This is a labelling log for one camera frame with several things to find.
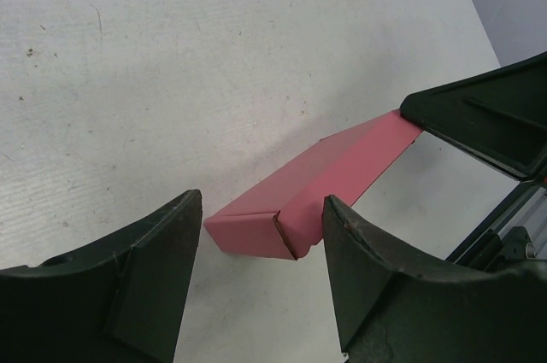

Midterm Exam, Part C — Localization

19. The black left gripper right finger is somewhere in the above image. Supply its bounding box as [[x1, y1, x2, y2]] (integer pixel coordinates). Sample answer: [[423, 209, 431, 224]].
[[322, 196, 546, 362]]

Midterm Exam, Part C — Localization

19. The pink cardboard box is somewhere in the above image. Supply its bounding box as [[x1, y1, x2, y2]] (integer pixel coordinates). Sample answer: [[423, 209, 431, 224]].
[[204, 110, 422, 260]]

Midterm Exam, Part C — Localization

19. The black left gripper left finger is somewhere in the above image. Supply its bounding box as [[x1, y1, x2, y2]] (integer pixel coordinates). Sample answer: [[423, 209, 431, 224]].
[[1, 190, 202, 362]]

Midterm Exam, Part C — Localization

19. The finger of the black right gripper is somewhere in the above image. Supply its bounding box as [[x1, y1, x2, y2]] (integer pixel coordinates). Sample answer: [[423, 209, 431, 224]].
[[399, 54, 546, 182]]

